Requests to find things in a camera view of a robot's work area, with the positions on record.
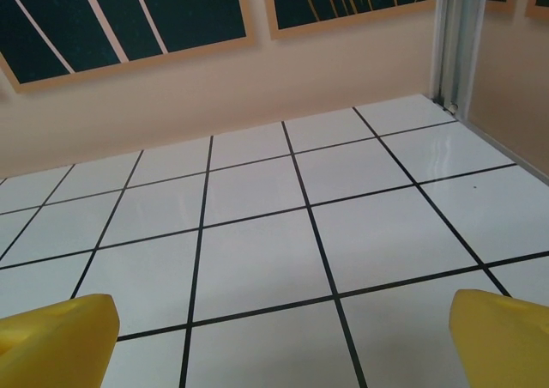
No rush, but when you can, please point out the aluminium corner post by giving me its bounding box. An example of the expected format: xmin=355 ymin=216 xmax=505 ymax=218
xmin=431 ymin=0 xmax=488 ymax=117

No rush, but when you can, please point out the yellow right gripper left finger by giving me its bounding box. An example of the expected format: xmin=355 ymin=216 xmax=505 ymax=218
xmin=0 ymin=292 xmax=122 ymax=388

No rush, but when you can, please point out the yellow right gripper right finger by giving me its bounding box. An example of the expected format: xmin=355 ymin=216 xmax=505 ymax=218
xmin=448 ymin=288 xmax=549 ymax=388

